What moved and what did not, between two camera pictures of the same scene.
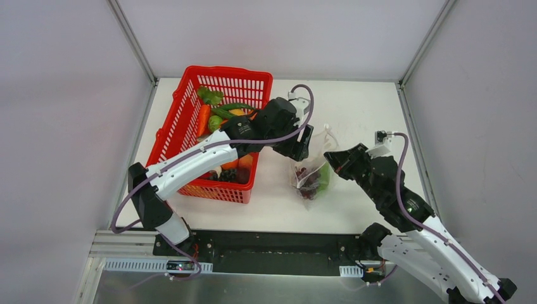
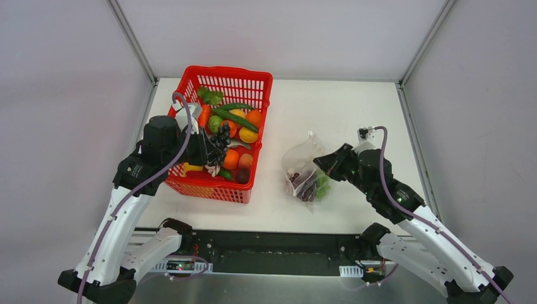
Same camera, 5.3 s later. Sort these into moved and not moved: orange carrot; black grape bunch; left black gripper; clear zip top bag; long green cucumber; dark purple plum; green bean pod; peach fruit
Moved: left black gripper; black grape bunch; clear zip top bag
Not moved: long green cucumber; dark purple plum; peach fruit; orange carrot; green bean pod
